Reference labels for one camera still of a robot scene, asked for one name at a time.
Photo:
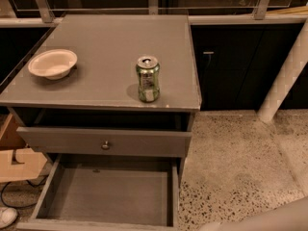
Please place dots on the grey drawer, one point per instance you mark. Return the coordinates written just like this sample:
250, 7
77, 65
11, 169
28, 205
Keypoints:
107, 193
130, 133

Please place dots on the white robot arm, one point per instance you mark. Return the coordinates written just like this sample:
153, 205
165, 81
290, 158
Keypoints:
290, 217

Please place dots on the grey drawer cabinet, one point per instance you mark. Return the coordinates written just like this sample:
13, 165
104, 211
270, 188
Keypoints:
105, 77

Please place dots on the round metal drawer knob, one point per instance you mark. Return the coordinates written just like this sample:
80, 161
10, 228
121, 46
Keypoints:
105, 145

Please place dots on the grey top drawer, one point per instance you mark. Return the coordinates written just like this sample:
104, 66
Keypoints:
130, 133

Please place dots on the green soda can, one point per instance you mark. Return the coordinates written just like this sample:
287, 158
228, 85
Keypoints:
147, 69

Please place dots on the white paper bowl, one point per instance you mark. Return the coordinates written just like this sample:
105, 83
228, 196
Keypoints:
53, 64

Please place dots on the white diagonal support pole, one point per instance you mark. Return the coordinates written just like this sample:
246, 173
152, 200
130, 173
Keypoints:
286, 77

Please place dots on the white shoe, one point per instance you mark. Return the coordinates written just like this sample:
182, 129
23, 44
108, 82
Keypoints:
7, 216

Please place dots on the dark lower wall cabinet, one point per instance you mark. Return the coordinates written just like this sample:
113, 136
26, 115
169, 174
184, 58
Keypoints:
237, 64

